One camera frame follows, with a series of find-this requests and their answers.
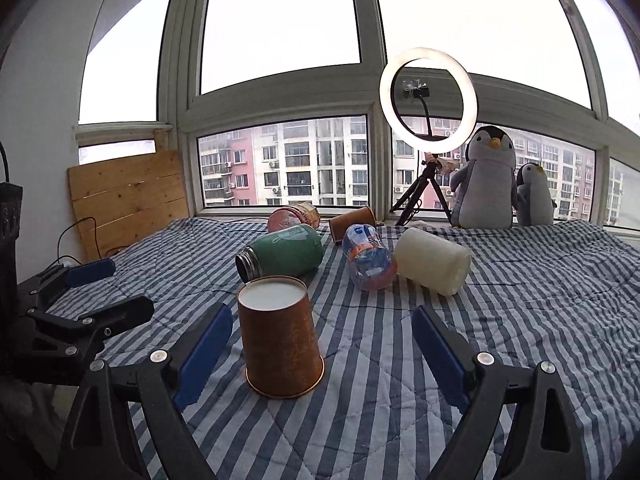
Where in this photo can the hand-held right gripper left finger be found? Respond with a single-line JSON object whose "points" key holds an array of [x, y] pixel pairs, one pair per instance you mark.
{"points": [[204, 357]]}

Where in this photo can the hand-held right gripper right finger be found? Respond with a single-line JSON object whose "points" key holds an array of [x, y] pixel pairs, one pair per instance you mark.
{"points": [[442, 357]]}

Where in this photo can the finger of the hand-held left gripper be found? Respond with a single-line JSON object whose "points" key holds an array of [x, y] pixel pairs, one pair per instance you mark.
{"points": [[90, 271], [117, 312]]}

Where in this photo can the brown paper cup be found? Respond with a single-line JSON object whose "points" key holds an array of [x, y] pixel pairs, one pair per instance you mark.
{"points": [[280, 340], [352, 221]]}

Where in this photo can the white frosted plastic cup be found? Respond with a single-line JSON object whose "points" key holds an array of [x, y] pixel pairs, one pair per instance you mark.
{"points": [[432, 266]]}

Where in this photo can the clear blue plastic cup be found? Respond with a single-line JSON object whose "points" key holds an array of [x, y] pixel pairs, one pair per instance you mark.
{"points": [[370, 260]]}

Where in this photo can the green thermos cup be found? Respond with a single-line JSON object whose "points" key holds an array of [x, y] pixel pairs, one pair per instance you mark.
{"points": [[290, 255]]}

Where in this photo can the striped blue white blanket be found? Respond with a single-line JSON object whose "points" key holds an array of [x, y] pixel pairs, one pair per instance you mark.
{"points": [[500, 320]]}

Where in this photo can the wooden board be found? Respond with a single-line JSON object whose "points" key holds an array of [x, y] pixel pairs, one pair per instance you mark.
{"points": [[130, 200]]}

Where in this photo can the black tripod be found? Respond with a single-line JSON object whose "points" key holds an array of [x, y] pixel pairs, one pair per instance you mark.
{"points": [[417, 192]]}

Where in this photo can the red clear plastic jar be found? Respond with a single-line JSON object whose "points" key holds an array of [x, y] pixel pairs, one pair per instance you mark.
{"points": [[295, 217]]}

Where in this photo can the large grey penguin plush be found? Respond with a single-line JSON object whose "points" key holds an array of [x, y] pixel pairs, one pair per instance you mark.
{"points": [[485, 185]]}

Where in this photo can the small grey penguin plush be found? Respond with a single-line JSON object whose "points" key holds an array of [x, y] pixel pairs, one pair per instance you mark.
{"points": [[534, 195]]}

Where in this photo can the apartment buildings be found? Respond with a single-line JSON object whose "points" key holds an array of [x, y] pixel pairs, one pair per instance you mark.
{"points": [[300, 160]]}

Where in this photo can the black phone holder gooseneck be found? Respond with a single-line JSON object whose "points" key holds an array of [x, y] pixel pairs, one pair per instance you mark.
{"points": [[427, 110]]}

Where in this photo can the white window frame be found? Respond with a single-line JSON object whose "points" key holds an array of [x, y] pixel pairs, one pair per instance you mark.
{"points": [[372, 85]]}

